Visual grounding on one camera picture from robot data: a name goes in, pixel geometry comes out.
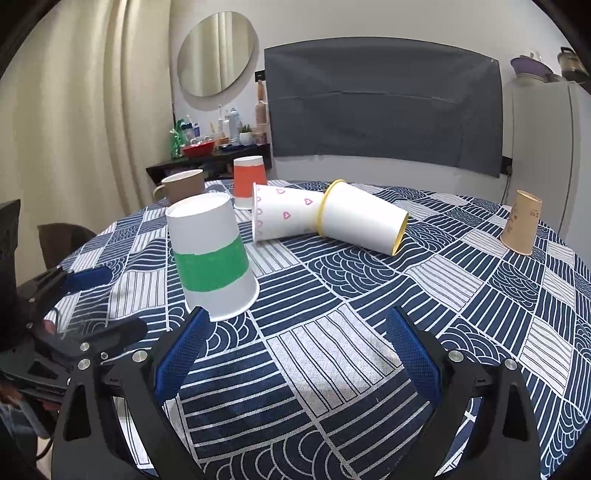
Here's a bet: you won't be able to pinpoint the brown mug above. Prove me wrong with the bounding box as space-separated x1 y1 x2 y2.
152 169 205 206

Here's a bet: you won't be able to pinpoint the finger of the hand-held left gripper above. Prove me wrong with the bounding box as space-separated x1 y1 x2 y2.
16 264 115 325
39 318 149 366

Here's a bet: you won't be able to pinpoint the blue white patterned tablecloth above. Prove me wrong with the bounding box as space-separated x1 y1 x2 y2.
44 178 591 480

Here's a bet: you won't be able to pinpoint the wooden bottle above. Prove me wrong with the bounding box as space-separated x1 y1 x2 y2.
255 79 270 129

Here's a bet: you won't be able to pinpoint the white cup with green band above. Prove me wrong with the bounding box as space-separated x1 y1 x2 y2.
165 193 260 322

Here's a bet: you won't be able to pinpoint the white cup with pink hearts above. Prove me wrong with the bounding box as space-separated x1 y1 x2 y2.
252 183 325 243

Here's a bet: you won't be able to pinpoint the purple basin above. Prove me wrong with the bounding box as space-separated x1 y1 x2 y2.
510 55 553 80

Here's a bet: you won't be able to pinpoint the red bowl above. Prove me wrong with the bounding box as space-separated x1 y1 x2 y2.
181 141 217 158

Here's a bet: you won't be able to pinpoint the dark glass jar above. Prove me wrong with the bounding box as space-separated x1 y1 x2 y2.
557 46 590 85

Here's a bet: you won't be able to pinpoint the brown chair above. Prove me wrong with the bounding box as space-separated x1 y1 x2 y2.
37 223 98 269

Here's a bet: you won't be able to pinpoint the white refrigerator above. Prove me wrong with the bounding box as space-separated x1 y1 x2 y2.
501 76 591 241

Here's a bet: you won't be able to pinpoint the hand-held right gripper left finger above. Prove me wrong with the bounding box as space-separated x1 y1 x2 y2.
54 306 209 472

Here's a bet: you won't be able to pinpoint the cream curtain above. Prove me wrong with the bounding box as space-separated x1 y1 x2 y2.
0 0 179 296

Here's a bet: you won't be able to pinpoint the green packet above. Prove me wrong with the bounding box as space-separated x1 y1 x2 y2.
170 119 186 159

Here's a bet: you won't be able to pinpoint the white cup with yellow rim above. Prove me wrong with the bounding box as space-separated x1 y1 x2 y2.
316 179 410 256

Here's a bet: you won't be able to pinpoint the beige paper cup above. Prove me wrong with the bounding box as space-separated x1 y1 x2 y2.
500 189 543 256

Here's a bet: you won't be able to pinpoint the dark side table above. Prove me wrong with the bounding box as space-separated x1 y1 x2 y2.
146 143 273 186

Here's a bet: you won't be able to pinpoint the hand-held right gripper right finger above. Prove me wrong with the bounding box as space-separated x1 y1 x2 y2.
385 305 542 468

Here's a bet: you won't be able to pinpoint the oval wall mirror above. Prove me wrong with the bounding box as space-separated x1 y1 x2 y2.
177 11 259 98

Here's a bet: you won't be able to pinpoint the orange paper cup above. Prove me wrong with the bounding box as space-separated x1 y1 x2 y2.
232 156 267 210

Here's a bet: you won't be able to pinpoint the grey cloth cover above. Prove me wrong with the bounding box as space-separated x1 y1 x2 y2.
263 40 504 179

